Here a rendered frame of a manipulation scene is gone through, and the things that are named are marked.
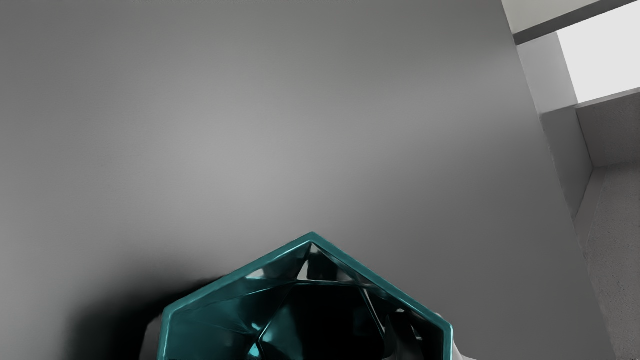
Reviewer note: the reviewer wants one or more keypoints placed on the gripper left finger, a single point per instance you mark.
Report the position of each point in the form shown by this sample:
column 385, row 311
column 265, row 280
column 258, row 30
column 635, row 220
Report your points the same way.
column 151, row 345

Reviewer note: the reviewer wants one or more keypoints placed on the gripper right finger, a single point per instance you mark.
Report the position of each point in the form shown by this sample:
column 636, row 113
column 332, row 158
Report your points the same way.
column 458, row 356

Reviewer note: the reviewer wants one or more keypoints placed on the teal faceted mug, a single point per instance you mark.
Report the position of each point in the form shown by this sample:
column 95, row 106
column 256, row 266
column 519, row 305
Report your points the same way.
column 225, row 310

